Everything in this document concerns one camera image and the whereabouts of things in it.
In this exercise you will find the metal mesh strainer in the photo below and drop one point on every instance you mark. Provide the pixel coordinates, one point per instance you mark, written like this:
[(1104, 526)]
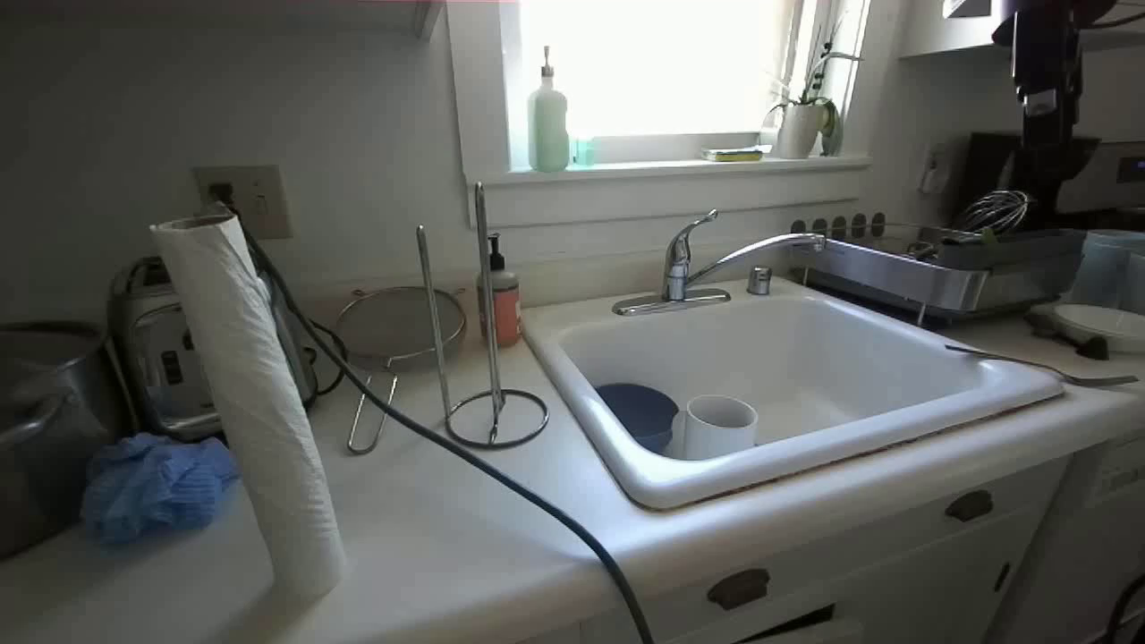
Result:
[(399, 323)]

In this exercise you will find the beige wall outlet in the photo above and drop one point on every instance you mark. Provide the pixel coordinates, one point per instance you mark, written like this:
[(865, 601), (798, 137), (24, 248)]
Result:
[(266, 199)]

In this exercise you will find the small teal glass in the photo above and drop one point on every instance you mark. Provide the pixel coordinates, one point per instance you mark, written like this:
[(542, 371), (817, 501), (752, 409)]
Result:
[(585, 150)]

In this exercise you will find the white paper towel roll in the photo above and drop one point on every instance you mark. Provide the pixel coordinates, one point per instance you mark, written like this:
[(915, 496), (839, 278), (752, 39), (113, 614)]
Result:
[(264, 416)]

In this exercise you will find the white cup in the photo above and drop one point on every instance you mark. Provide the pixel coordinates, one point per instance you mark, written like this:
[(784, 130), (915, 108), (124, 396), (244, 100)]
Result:
[(716, 434)]

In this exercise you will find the white framed window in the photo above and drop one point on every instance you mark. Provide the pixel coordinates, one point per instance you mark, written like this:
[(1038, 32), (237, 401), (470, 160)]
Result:
[(658, 73)]

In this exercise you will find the white kitchen sink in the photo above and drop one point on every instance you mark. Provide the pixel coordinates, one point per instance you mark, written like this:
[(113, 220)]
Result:
[(837, 359)]

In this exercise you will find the blue bowl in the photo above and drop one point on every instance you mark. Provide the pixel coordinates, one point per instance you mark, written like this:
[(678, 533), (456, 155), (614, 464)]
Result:
[(639, 411)]

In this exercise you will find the green plant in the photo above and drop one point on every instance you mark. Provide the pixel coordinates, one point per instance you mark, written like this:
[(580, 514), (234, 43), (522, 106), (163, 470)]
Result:
[(833, 127)]

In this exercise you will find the black coffee maker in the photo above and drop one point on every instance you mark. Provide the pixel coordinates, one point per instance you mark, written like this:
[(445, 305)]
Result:
[(988, 163)]

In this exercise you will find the blue cloth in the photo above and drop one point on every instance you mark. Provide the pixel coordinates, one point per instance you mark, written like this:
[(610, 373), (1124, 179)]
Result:
[(150, 486)]

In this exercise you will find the orange soap pump bottle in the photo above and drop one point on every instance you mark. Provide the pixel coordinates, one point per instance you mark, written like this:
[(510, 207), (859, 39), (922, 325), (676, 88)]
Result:
[(510, 309)]

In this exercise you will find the clear plastic container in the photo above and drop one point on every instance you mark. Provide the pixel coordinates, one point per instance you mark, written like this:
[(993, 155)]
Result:
[(1111, 269)]

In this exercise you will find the chrome faucet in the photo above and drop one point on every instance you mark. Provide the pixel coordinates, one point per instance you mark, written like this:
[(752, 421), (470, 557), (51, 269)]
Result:
[(683, 265)]

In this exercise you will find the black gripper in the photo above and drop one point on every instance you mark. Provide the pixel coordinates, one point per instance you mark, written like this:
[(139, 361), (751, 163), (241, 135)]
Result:
[(1045, 59)]

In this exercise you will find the white plant pot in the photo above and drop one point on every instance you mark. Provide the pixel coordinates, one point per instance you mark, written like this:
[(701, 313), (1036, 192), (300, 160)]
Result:
[(796, 135)]

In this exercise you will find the green dish soap bottle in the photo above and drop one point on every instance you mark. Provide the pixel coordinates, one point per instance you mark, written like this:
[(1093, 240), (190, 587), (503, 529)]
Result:
[(549, 130)]

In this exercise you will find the yellow sponge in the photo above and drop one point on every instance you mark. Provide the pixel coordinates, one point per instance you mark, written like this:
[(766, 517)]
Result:
[(738, 155)]

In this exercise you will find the white base cabinet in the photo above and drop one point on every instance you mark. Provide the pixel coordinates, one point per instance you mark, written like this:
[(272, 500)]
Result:
[(881, 573)]

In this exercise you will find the silver countertop appliance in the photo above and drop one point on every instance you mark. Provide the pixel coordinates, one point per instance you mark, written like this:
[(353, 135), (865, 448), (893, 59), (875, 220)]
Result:
[(165, 359)]

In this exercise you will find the small chrome sink knob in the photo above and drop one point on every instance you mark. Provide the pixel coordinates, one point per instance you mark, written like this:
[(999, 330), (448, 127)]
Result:
[(759, 280)]

